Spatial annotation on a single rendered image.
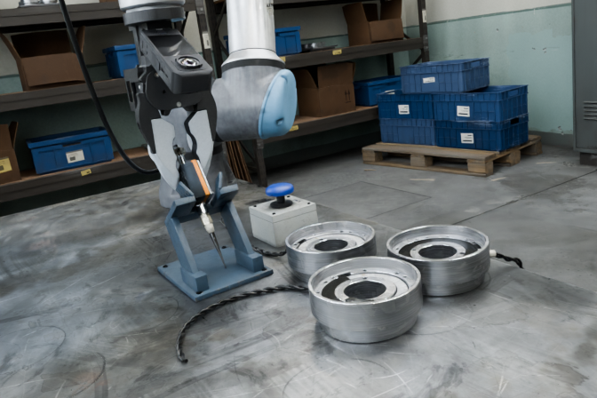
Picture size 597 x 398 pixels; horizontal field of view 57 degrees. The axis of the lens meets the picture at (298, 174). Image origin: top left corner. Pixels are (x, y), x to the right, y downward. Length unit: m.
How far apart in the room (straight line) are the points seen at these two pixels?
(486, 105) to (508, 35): 1.09
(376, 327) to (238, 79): 0.59
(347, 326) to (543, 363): 0.15
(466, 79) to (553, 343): 3.92
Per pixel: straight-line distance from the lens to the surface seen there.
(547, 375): 0.47
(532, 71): 5.04
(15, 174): 3.98
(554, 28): 4.90
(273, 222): 0.74
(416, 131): 4.67
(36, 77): 3.92
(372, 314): 0.49
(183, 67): 0.59
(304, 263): 0.61
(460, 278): 0.57
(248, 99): 0.96
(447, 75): 4.38
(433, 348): 0.50
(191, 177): 0.67
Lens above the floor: 1.06
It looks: 13 degrees down
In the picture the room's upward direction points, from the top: 7 degrees counter-clockwise
